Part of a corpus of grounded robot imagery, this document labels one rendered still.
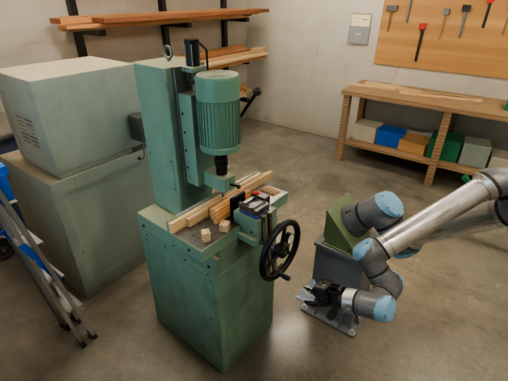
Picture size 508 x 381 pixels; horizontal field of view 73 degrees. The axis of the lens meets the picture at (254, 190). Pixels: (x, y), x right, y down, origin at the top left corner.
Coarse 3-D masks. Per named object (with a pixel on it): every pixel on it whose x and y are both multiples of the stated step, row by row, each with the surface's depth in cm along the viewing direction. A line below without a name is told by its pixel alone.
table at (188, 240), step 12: (276, 204) 169; (192, 228) 147; (204, 228) 147; (216, 228) 148; (180, 240) 142; (192, 240) 140; (216, 240) 140; (228, 240) 147; (252, 240) 145; (192, 252) 139; (204, 252) 136; (216, 252) 143
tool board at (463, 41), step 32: (384, 0) 374; (416, 0) 357; (448, 0) 341; (480, 0) 327; (384, 32) 386; (416, 32) 368; (448, 32) 351; (480, 32) 336; (384, 64) 400; (416, 64) 380; (448, 64) 362; (480, 64) 346
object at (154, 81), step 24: (144, 72) 144; (168, 72) 137; (144, 96) 150; (168, 96) 141; (144, 120) 158; (168, 120) 146; (168, 144) 153; (168, 168) 160; (168, 192) 169; (192, 192) 170
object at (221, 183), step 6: (210, 168) 160; (204, 174) 157; (210, 174) 155; (228, 174) 155; (204, 180) 159; (210, 180) 156; (216, 180) 153; (222, 180) 151; (228, 180) 152; (234, 180) 155; (210, 186) 158; (216, 186) 155; (222, 186) 152; (228, 186) 153; (222, 192) 154
